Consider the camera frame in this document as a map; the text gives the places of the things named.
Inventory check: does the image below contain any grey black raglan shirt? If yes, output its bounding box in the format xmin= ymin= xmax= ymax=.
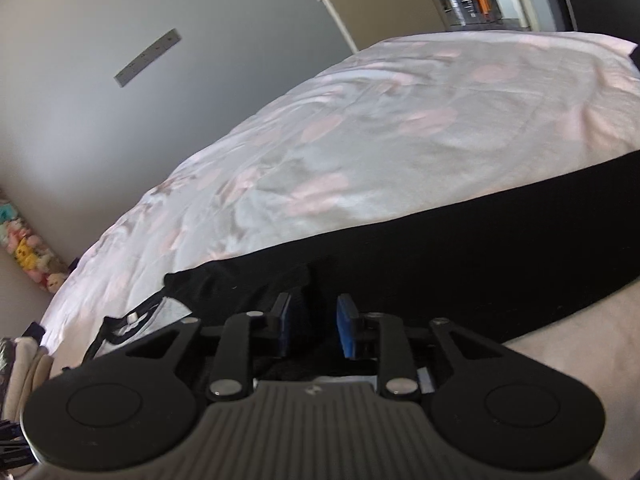
xmin=81 ymin=148 xmax=640 ymax=391

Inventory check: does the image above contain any stack of folded clothes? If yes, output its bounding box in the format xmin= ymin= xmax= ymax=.
xmin=1 ymin=322 xmax=53 ymax=422

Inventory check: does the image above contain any plush toy column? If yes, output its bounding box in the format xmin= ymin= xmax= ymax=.
xmin=0 ymin=193 xmax=70 ymax=295

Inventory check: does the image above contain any pink dotted bed sheet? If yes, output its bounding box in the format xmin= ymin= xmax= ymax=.
xmin=20 ymin=32 xmax=639 ymax=479

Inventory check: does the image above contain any grey wall switch panel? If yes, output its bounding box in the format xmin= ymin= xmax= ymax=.
xmin=114 ymin=28 xmax=181 ymax=88

